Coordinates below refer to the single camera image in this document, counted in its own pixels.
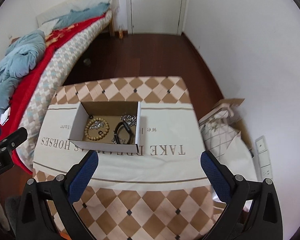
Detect red blanket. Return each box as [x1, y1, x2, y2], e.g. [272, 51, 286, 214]
[0, 15, 107, 176]

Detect checked white bag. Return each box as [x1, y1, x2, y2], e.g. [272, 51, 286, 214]
[199, 103, 258, 181]

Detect white pillow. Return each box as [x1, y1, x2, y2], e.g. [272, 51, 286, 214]
[36, 0, 120, 27]

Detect white door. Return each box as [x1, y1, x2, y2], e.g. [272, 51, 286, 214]
[127, 0, 187, 35]

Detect diamond pattern table cloth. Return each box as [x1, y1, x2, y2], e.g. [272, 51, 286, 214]
[33, 76, 224, 239]

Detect orange drink bottle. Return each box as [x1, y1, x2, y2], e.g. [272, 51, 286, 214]
[118, 28, 123, 39]

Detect thick silver chain bracelet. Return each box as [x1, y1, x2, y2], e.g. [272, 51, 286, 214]
[121, 114, 138, 127]

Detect blue quilt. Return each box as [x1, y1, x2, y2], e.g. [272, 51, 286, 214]
[0, 2, 110, 118]

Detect white paper on bed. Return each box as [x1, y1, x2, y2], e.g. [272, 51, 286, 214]
[0, 107, 11, 126]

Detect wooden bead bracelet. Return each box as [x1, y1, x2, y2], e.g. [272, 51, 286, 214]
[84, 117, 111, 142]

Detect black smart band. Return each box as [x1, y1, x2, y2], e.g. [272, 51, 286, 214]
[113, 121, 134, 145]

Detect white cardboard box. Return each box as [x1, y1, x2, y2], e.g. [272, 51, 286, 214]
[68, 101, 141, 154]

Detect white power strip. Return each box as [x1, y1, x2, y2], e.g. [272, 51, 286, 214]
[255, 135, 273, 179]

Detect wooden bed frame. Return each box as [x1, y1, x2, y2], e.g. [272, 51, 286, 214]
[109, 17, 115, 37]

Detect checked bed mattress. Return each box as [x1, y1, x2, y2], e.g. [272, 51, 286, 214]
[15, 10, 113, 174]

